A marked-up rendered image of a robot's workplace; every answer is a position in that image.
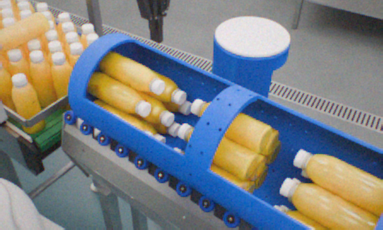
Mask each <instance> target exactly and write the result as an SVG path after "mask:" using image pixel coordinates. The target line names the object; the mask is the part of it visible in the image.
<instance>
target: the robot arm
mask: <svg viewBox="0 0 383 230"><path fill-rule="evenodd" d="M137 3H138V8H139V13H140V14H141V18H143V19H146V20H148V21H149V30H150V40H152V41H155V42H156V43H158V44H160V43H161V42H162V41H163V28H162V26H163V16H166V15H167V14H168V13H164V11H166V10H168V9H169V4H170V0H137ZM0 230H46V229H45V225H44V223H43V221H42V218H41V217H40V216H39V213H38V211H37V209H36V207H35V206H34V203H33V202H32V200H31V199H30V198H29V197H28V196H27V194H26V193H24V192H23V191H22V190H21V189H20V188H19V187H18V186H16V185H15V184H13V183H12V182H9V181H8V180H5V179H1V178H0Z"/></svg>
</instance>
